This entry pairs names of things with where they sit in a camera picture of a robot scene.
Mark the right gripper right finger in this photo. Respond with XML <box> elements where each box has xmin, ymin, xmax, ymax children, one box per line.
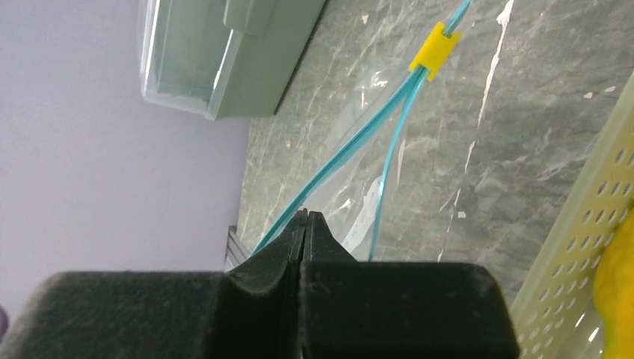
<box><xmin>300</xmin><ymin>212</ymin><xmax>520</xmax><ymax>358</ymax></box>

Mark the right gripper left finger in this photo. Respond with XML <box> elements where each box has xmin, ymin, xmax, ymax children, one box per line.
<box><xmin>1</xmin><ymin>210</ymin><xmax>307</xmax><ymax>358</ymax></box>

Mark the clear zip top bag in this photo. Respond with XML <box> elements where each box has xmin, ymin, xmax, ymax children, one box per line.
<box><xmin>236</xmin><ymin>1</ymin><xmax>470</xmax><ymax>261</ymax></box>

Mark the pale green perforated basket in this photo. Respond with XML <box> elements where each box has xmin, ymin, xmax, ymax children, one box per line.
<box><xmin>510</xmin><ymin>79</ymin><xmax>633</xmax><ymax>358</ymax></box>

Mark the clear lidded storage box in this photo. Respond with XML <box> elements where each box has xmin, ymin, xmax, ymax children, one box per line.
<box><xmin>138</xmin><ymin>0</ymin><xmax>326</xmax><ymax>120</ymax></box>

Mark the yellow bell pepper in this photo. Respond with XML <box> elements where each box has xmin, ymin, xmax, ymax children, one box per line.
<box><xmin>593</xmin><ymin>216</ymin><xmax>633</xmax><ymax>358</ymax></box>

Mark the aluminium frame rail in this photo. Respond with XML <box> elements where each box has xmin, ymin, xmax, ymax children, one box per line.
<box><xmin>224</xmin><ymin>225</ymin><xmax>250</xmax><ymax>271</ymax></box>

